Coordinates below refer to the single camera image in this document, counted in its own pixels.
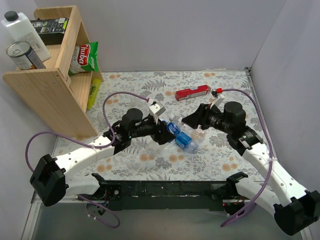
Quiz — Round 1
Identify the clear bottle white cap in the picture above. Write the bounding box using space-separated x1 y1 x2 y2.
169 115 206 142

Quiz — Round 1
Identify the Pocari Sweat blue label bottle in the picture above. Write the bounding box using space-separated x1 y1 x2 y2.
144 120 183 154

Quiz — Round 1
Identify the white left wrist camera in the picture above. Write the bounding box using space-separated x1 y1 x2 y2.
147 98 166 124

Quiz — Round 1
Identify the blue label crushed bottle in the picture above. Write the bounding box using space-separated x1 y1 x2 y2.
175 131 199 154

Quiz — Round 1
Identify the red toothpaste box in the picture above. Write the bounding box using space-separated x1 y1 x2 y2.
175 85 211 101

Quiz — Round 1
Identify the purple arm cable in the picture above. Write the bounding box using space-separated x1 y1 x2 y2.
219 88 274 228
25 91 151 229

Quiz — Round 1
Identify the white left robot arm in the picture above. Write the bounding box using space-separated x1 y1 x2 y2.
30 103 175 207

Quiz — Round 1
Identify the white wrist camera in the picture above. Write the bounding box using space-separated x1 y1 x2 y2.
210 88 225 110
147 98 166 124

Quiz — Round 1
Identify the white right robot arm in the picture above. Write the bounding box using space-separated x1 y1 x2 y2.
182 101 320 236

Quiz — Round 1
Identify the green white snack bag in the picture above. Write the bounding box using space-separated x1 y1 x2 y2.
68 42 99 75

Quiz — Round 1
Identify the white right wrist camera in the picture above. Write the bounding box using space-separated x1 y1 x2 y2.
210 88 225 110

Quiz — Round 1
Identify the floral patterned table mat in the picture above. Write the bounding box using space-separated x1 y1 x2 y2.
49 70 278 182

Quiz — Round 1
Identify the yellow marker tube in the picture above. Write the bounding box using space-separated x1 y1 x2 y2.
86 78 102 110

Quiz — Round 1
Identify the metal tin can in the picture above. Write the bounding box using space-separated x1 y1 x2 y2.
6 41 46 70

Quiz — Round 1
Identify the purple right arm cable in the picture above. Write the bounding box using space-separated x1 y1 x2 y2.
219 88 274 228

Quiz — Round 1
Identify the white bottle black cap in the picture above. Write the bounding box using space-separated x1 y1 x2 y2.
1 10 51 62

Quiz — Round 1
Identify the wooden shelf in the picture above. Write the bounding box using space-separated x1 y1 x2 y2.
3 5 103 138

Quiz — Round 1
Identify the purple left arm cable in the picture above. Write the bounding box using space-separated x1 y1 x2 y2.
25 91 151 229

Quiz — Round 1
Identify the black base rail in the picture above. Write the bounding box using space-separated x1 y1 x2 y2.
95 180 245 211

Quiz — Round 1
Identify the black green box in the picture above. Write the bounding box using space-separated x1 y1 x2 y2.
30 17 69 45

